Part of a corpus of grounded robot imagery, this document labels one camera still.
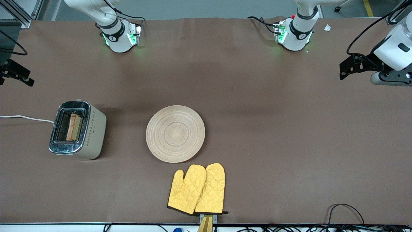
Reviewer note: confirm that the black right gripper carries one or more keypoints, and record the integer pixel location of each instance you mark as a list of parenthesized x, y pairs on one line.
[(9, 69)]

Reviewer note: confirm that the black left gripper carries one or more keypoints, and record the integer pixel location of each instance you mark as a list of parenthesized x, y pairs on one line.
[(369, 63)]

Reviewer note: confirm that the brown toast slice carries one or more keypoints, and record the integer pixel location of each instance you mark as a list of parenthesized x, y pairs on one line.
[(74, 127)]

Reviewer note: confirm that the round wooden plate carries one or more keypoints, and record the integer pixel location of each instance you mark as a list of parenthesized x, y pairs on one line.
[(175, 133)]

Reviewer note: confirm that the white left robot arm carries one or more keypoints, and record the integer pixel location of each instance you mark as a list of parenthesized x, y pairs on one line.
[(297, 38)]

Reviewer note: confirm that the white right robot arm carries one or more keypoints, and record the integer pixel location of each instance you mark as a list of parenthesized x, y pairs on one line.
[(119, 42)]

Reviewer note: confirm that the small white paper scrap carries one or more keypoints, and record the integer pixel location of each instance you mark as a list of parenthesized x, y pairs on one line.
[(327, 28)]

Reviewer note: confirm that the black chair caster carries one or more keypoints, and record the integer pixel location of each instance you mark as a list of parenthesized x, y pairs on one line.
[(337, 9)]

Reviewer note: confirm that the cream and chrome toaster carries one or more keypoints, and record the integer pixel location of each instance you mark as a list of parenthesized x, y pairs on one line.
[(87, 135)]

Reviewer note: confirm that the brown table cover mat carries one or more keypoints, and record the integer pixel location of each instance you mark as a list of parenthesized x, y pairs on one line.
[(257, 96)]

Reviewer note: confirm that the yellow quilted oven mitt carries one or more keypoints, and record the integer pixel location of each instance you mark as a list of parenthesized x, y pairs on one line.
[(212, 190), (186, 190)]

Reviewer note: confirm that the small blue object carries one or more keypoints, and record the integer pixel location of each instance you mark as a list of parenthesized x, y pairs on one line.
[(177, 230)]

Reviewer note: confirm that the aluminium frame profile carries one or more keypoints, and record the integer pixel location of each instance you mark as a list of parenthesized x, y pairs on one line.
[(19, 14)]

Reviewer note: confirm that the wooden clamp with metal bracket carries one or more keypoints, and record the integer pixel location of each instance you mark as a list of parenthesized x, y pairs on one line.
[(206, 224)]

